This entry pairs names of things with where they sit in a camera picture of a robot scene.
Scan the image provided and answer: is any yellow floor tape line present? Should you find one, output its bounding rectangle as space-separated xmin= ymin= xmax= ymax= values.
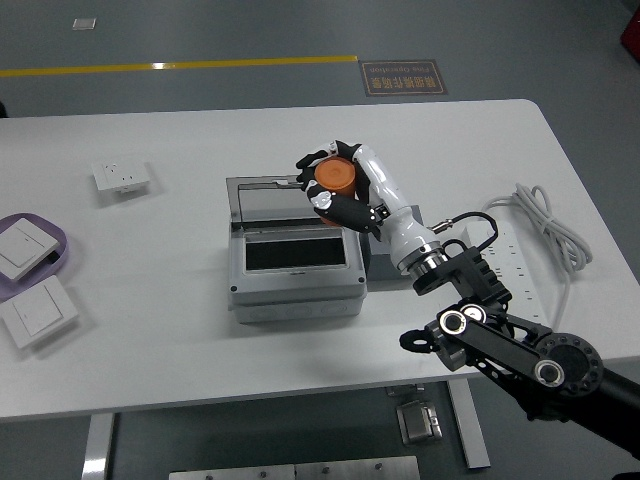
xmin=0 ymin=54 xmax=360 ymax=79

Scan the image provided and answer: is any white power strip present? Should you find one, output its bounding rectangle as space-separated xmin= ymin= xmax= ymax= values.
xmin=459 ymin=219 xmax=547 ymax=321

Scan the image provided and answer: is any orange cylinder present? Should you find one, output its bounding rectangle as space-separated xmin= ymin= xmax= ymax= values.
xmin=313 ymin=156 xmax=358 ymax=225

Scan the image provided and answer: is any metal under-table bracket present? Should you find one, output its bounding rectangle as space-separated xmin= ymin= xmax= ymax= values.
xmin=384 ymin=382 xmax=426 ymax=399

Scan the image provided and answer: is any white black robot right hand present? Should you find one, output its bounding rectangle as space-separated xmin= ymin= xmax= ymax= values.
xmin=295 ymin=139 xmax=444 ymax=276

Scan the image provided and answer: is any brown floor sign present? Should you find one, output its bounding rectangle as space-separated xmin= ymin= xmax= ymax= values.
xmin=358 ymin=58 xmax=450 ymax=97

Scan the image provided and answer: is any grey metal base plate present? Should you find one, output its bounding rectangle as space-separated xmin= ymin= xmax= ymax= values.
xmin=168 ymin=463 xmax=297 ymax=480
xmin=294 ymin=455 xmax=421 ymax=480

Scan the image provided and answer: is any white power cable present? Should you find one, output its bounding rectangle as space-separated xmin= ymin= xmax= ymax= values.
xmin=480 ymin=183 xmax=595 ymax=326

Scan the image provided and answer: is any grey cube with round hole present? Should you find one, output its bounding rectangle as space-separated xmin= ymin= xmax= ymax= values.
xmin=360 ymin=203 xmax=426 ymax=294

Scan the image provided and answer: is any red object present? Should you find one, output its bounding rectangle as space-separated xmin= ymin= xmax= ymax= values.
xmin=619 ymin=9 xmax=640 ymax=64

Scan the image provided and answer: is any white wall switch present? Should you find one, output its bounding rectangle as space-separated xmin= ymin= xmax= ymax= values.
xmin=0 ymin=275 xmax=80 ymax=350
xmin=0 ymin=218 xmax=58 ymax=281

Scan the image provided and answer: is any grey electrical box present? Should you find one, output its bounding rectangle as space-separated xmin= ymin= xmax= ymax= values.
xmin=225 ymin=173 xmax=370 ymax=325

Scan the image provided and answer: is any purple tray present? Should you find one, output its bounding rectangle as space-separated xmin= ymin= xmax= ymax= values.
xmin=0 ymin=213 xmax=70 ymax=303

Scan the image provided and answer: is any white wall socket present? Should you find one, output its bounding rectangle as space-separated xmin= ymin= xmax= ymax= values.
xmin=91 ymin=158 xmax=151 ymax=194

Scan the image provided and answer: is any white table leg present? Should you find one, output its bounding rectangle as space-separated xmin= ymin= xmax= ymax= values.
xmin=447 ymin=377 xmax=491 ymax=470
xmin=81 ymin=412 xmax=116 ymax=480

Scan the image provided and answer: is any metal floor socket box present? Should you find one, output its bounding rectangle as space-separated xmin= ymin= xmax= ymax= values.
xmin=396 ymin=399 xmax=445 ymax=446

